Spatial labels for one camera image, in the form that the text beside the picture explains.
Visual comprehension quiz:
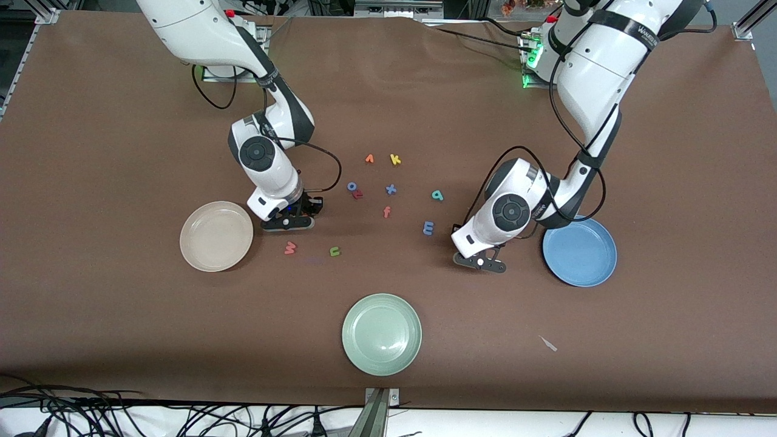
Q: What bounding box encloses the blue round plate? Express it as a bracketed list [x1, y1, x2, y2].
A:
[542, 215, 618, 288]

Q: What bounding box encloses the beige round plate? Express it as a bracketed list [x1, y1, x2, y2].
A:
[180, 201, 254, 273]

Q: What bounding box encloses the green round plate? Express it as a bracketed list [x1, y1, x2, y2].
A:
[342, 293, 422, 377]

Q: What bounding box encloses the brown table cover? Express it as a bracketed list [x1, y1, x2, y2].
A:
[0, 11, 777, 415]

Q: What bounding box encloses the orange dried plant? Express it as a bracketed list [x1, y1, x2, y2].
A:
[501, 0, 547, 16]

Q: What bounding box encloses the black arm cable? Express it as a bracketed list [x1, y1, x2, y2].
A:
[192, 61, 342, 194]
[464, 0, 718, 240]

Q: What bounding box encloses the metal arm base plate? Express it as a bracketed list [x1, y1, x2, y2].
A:
[202, 24, 271, 83]
[519, 33, 556, 90]

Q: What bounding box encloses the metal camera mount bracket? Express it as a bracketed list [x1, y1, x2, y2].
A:
[349, 387, 401, 437]

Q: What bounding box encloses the aluminium frame profile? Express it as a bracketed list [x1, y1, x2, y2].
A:
[354, 0, 445, 19]

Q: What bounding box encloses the black cable on table cover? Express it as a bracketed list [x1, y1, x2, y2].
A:
[434, 18, 535, 49]

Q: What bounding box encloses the black floor cable bundle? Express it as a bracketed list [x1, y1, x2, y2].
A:
[0, 376, 426, 437]

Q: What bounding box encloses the aluminium table edge rail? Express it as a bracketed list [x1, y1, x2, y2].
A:
[0, 24, 34, 122]

